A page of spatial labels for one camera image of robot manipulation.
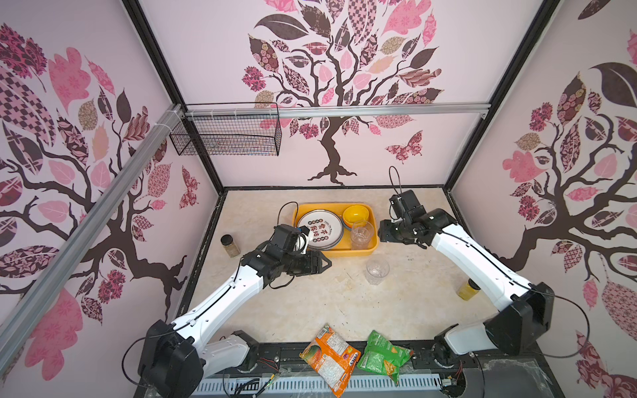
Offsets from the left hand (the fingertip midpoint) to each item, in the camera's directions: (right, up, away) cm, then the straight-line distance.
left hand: (324, 269), depth 76 cm
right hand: (+20, +12, +5) cm, 24 cm away
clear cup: (+15, +10, +21) cm, 27 cm away
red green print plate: (+1, +11, +27) cm, 29 cm away
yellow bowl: (+13, +18, +28) cm, 36 cm away
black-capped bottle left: (-36, +6, +16) cm, 40 cm away
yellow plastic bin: (+6, +20, +34) cm, 40 cm away
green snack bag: (+17, -24, -6) cm, 30 cm away
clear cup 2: (+19, -2, +12) cm, 23 cm away
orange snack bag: (+2, -25, -4) cm, 25 cm away
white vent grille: (-6, -32, -6) cm, 33 cm away
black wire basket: (-41, +51, +31) cm, 72 cm away
